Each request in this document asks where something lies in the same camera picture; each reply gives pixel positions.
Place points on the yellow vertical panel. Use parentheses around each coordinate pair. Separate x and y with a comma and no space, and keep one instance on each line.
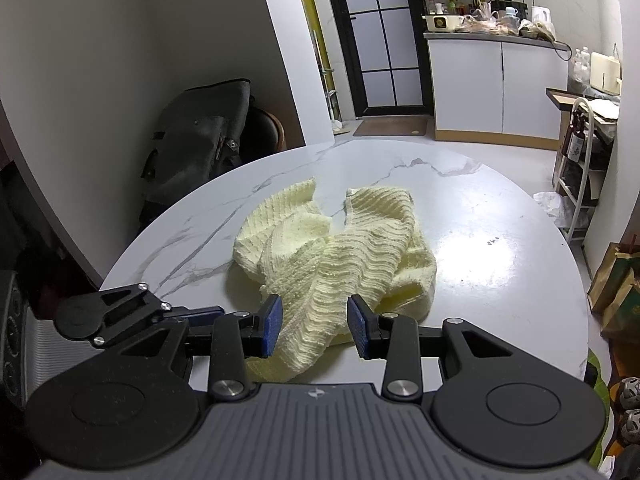
(312,10)

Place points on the white kitchen cabinet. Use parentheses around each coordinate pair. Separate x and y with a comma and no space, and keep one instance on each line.
(465,85)

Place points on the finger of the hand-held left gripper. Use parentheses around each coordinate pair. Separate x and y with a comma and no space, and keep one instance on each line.
(200,312)

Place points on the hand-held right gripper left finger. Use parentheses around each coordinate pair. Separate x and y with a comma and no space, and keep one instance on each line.
(271,325)

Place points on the white metal cart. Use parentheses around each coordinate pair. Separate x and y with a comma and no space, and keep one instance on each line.
(585,125)

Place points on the grey sneaker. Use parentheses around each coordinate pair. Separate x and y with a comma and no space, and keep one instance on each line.
(630,392)
(631,425)

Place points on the white electric kettle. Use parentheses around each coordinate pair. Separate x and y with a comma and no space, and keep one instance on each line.
(541,15)

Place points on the green cloth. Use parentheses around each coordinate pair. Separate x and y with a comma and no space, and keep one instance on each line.
(597,380)

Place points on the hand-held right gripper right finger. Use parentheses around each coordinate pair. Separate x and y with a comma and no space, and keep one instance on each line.
(358,325)

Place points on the brown paper bag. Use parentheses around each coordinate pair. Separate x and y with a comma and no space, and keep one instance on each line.
(607,275)
(625,310)

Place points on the white tub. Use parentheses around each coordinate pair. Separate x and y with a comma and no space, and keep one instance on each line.
(450,22)

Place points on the white plastic bag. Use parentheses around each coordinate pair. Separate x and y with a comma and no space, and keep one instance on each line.
(552,205)

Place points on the brown door mat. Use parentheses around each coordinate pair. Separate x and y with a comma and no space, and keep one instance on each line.
(392,126)

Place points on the row of condiment bottles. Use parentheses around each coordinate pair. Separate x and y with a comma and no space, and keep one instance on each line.
(450,7)

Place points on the clear jar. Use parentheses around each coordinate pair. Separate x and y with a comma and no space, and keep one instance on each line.
(581,67)

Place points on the black framed glass door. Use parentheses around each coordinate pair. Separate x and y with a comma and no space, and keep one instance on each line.
(385,40)

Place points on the dark grey backpack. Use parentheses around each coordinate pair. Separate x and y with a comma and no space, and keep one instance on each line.
(195,130)

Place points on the cream countertop appliance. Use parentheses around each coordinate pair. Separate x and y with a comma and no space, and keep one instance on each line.
(604,72)

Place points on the dark glass bottle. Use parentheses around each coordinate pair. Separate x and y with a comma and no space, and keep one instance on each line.
(575,142)

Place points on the brown round chair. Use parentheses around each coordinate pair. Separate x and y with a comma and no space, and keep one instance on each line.
(265,130)

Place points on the black countertop appliance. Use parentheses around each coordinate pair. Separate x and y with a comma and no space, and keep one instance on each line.
(510,3)

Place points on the cream waffle towel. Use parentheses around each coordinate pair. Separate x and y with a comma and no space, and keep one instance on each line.
(340,260)

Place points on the white mug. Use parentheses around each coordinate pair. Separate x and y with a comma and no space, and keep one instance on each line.
(511,12)

